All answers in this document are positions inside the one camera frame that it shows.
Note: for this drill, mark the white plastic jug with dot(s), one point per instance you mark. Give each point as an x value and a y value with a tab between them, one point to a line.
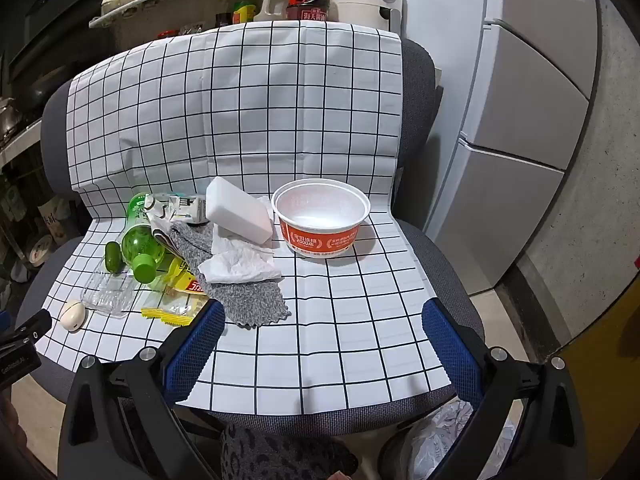
272	7

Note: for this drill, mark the metal pot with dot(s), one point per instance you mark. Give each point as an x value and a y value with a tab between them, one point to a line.
10	120

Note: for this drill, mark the clear plastic tray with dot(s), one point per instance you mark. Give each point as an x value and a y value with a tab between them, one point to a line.
107	295

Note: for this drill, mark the white foam block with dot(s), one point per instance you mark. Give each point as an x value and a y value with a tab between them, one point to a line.
235	205

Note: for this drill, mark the black trash bin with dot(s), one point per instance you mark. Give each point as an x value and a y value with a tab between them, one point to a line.
395	455

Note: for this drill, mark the grey office chair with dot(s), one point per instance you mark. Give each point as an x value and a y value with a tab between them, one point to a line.
440	260

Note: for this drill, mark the black range hood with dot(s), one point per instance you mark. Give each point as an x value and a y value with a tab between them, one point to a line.
50	0

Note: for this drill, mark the light blue white packet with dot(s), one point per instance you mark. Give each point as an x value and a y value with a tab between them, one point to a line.
189	207

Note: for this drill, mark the clear yellow-edged wrapper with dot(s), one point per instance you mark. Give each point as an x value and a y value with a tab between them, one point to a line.
170	310

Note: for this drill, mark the printed white bin bag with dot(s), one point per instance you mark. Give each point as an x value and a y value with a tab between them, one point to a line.
445	435

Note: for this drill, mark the grey knitted sock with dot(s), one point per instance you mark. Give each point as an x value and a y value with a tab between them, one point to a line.
245	300

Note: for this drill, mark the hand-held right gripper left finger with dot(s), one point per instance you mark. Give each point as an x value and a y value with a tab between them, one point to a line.
200	340

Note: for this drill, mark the leopard print trouser leg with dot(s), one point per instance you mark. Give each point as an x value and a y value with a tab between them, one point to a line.
280	455

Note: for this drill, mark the green yellow-capped bottle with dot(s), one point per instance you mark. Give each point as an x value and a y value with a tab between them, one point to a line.
244	10

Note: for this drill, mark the yellow door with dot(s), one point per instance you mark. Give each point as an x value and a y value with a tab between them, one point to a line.
610	385

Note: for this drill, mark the green plastic bottle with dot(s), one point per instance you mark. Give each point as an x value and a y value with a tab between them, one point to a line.
137	242

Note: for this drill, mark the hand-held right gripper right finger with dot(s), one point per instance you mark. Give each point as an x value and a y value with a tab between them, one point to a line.
450	345

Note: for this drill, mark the white black-checked cloth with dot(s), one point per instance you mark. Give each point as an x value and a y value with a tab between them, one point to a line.
250	110

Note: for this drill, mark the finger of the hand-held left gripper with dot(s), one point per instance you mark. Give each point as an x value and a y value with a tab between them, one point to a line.
30	327

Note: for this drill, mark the dark yellow-capped bottle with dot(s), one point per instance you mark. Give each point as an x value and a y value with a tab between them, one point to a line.
223	12

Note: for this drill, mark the white refrigerator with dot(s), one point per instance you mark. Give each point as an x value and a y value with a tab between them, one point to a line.
525	85

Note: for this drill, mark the orange instant noodle bowl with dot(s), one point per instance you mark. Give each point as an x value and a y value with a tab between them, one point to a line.
320	235

